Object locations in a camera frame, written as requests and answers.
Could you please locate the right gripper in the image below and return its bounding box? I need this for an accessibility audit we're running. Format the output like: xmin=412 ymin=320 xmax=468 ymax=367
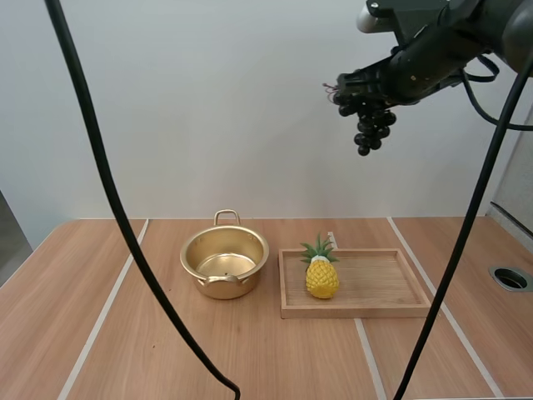
xmin=335 ymin=25 xmax=503 ymax=108

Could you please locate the bunch of dark toy grapes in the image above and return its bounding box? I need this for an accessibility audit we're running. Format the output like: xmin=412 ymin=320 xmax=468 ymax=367
xmin=323 ymin=82 xmax=398 ymax=158

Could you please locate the yellow toy pineapple green crown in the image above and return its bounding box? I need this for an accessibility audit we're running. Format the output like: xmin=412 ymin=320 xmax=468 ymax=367
xmin=299 ymin=232 xmax=342 ymax=300

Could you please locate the shallow wooden tray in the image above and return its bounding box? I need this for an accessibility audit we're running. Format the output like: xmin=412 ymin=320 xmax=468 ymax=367
xmin=277 ymin=247 xmax=432 ymax=321

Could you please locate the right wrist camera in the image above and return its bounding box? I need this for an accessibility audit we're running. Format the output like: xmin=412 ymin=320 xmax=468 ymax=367
xmin=356 ymin=0 xmax=491 ymax=48

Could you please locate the thin black cable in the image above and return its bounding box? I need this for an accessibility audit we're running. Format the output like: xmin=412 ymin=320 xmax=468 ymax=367
xmin=460 ymin=53 xmax=533 ymax=131

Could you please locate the gold pot with two handles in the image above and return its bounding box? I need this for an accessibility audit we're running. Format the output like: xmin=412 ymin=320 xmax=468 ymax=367
xmin=179 ymin=209 xmax=270 ymax=301

